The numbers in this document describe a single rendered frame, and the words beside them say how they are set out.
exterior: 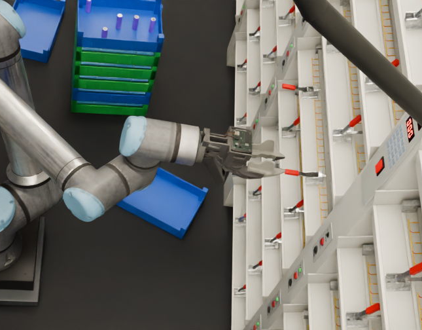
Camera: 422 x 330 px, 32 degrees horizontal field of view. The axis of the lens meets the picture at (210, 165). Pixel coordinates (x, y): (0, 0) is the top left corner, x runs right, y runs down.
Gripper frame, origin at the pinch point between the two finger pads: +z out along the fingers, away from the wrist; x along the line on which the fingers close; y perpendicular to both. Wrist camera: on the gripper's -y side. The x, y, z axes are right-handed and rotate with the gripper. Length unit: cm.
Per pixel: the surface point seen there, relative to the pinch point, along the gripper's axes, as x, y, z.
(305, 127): 19.2, -9.3, 10.9
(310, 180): 2.2, -7.8, 11.0
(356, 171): -6.3, 11.8, 13.8
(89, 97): 80, -94, -43
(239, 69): 99, -84, 14
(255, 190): 32, -66, 15
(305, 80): 34.8, -9.0, 11.6
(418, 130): -22, 49, 7
